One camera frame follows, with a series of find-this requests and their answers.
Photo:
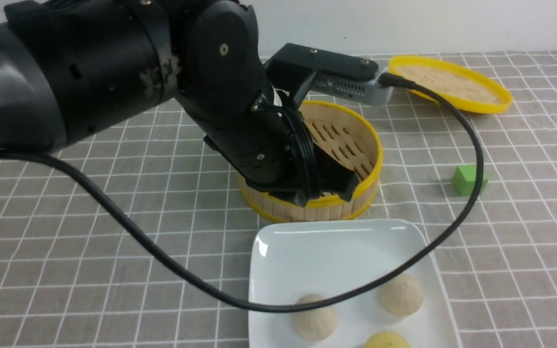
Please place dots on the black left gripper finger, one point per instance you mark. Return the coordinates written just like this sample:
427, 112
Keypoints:
334, 178

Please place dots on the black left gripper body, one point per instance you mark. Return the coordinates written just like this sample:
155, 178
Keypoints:
270, 148

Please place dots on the beige steamed bun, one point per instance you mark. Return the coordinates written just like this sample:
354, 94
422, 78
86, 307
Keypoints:
402, 296

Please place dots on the white steamed bun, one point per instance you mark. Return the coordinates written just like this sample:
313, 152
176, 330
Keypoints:
314, 325

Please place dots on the yellow steamed bun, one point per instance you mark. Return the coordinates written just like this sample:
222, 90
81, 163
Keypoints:
386, 339

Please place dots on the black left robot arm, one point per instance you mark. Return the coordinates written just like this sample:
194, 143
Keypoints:
72, 68

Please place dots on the white square plate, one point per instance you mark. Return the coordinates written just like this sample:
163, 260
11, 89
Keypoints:
329, 258

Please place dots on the yellow rimmed bamboo steamer basket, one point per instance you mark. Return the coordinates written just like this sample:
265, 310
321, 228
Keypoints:
347, 137

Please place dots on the green cube block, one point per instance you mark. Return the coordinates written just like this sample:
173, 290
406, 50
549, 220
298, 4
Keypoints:
464, 179

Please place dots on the yellow rimmed steamer lid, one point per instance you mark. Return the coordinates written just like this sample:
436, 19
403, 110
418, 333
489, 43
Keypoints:
468, 90

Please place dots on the grey checked tablecloth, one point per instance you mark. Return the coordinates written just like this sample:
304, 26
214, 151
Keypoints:
70, 277

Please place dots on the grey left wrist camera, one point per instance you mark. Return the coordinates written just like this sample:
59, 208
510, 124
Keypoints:
298, 70

